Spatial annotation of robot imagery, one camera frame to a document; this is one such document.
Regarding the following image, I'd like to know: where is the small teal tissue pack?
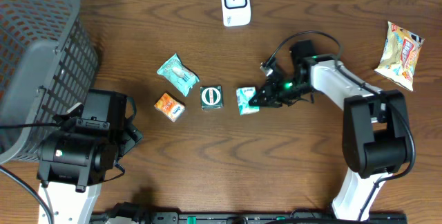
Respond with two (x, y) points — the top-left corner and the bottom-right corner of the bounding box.
(236, 87), (260, 115)

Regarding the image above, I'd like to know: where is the teal wet wipes pack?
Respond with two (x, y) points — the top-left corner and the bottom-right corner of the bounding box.
(157, 54), (200, 97)

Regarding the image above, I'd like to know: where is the orange tissue pack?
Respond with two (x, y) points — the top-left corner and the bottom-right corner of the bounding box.
(154, 93), (185, 122)

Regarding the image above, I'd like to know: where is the large yellow wet wipes pack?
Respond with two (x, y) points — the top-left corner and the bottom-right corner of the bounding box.
(374, 21), (425, 91)

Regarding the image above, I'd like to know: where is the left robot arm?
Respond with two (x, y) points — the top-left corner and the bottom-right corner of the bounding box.
(37, 89), (143, 223)

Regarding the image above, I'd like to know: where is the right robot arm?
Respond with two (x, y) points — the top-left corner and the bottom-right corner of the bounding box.
(249, 39), (416, 221)

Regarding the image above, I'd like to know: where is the white barcode scanner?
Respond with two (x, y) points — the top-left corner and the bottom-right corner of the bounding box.
(221, 0), (251, 27)

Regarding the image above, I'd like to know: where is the grey plastic mesh basket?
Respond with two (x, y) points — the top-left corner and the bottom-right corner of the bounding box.
(1, 0), (99, 163)

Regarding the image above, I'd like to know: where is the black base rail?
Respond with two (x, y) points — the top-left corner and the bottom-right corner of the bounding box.
(87, 203), (408, 224)

